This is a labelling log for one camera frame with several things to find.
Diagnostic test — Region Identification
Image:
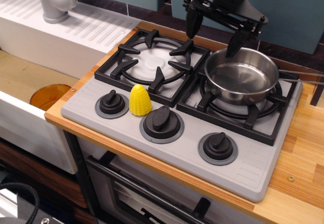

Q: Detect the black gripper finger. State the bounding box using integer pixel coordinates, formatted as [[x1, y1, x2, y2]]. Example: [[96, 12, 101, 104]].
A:
[[186, 5, 204, 39], [225, 29, 250, 58]]

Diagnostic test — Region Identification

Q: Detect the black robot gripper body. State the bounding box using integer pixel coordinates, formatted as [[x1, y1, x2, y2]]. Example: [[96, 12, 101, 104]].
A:
[[183, 0, 268, 40]]

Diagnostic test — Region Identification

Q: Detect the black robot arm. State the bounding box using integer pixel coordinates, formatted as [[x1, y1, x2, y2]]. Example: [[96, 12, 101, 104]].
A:
[[183, 0, 268, 57]]

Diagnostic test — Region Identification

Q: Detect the stainless steel pan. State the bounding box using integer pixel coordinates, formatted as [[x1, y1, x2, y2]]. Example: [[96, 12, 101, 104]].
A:
[[204, 47, 324, 106]]

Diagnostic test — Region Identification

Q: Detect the black left burner grate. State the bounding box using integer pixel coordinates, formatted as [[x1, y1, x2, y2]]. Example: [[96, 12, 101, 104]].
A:
[[95, 29, 210, 107]]

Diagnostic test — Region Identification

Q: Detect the black burner grate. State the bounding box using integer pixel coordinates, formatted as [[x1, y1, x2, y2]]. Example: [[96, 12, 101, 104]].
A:
[[95, 29, 210, 107], [177, 69, 302, 146]]

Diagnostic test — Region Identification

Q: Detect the black right burner grate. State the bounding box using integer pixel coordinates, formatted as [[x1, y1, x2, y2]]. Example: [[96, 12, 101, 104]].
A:
[[177, 69, 302, 146]]

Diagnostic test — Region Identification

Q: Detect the yellow toy corn cob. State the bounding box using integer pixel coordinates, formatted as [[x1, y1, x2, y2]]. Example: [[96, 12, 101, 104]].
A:
[[129, 84, 152, 116]]

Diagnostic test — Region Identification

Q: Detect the black middle stove knob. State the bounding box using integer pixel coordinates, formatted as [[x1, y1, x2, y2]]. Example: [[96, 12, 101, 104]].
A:
[[140, 106, 184, 144]]

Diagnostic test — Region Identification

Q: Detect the black stove knob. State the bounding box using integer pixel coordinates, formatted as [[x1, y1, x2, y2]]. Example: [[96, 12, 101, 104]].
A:
[[198, 132, 238, 166], [95, 89, 129, 119], [140, 106, 184, 144]]

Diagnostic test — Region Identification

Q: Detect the black right stove knob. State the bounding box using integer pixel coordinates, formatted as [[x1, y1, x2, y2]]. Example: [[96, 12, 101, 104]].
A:
[[198, 132, 238, 166]]

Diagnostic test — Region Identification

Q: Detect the grey toy stove top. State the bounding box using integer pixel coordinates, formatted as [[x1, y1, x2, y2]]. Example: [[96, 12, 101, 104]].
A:
[[60, 28, 304, 203]]

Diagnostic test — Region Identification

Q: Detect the black left stove knob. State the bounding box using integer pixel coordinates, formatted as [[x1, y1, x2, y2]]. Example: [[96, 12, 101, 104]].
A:
[[95, 89, 129, 119]]

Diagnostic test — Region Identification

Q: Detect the grey toy faucet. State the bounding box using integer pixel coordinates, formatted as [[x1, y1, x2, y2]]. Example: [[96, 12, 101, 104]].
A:
[[40, 0, 77, 24]]

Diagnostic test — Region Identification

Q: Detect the white toy sink unit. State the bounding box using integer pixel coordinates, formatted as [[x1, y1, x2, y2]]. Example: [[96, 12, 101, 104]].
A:
[[1, 0, 139, 174]]

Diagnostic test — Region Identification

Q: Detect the toy oven door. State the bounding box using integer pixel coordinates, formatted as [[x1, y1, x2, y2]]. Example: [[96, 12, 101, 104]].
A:
[[86, 152, 211, 223]]

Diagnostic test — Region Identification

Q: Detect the black braided cable lower left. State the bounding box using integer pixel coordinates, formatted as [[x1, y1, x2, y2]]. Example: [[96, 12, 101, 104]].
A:
[[0, 182, 41, 224]]

